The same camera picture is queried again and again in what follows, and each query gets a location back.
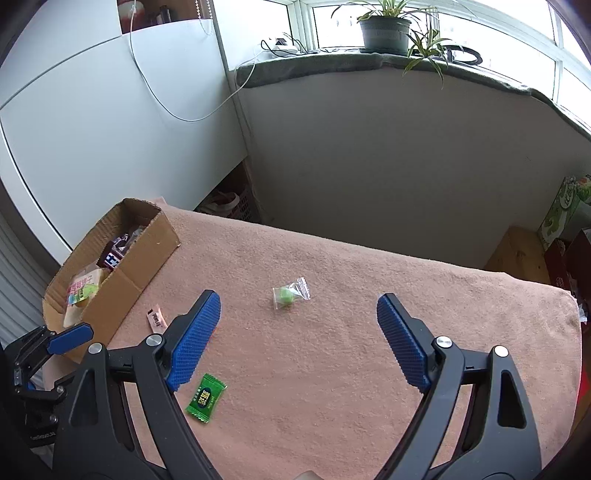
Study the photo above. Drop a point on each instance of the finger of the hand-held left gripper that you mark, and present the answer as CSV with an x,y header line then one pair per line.
x,y
51,392
69,339

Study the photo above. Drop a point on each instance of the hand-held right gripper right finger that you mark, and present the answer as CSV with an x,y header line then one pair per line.
x,y
401,341

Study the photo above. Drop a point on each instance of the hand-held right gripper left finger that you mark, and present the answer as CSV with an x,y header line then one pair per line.
x,y
194,341

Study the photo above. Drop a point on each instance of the sliced bread packet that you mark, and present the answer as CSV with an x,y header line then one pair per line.
x,y
83,314

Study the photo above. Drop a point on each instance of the pink candy packet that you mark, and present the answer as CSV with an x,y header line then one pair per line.
x,y
156,318

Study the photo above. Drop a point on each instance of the light green candy packet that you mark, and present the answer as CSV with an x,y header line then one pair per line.
x,y
87,291

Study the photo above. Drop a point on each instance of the dark green candy packet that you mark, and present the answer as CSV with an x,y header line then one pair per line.
x,y
206,398

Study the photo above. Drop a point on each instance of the large brown chocolate bar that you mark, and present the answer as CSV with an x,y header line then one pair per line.
x,y
113,258

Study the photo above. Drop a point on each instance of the brown cardboard box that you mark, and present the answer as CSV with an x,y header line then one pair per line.
x,y
138,258

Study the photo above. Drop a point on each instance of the green candy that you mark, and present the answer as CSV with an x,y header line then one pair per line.
x,y
286,295

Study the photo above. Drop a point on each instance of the dark cake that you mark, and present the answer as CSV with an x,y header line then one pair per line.
x,y
134,235

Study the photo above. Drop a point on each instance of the peach table blanket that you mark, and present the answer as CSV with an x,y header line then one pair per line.
x,y
323,369

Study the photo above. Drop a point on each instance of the pink plastic basket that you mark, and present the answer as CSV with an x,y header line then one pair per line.
x,y
231,205

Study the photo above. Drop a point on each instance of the dark red box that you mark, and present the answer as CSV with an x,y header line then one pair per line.
x,y
561,270

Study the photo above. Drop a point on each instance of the green printed carton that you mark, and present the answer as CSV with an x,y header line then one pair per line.
x,y
561,214

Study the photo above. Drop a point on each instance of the white cabinet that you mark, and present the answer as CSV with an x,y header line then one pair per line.
x,y
115,138

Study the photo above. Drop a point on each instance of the potted spider plant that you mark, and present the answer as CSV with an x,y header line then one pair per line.
x,y
385,34

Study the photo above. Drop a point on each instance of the white power strip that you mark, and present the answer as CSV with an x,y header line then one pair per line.
x,y
280,45

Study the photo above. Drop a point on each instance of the window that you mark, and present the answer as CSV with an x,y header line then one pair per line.
x,y
508,27

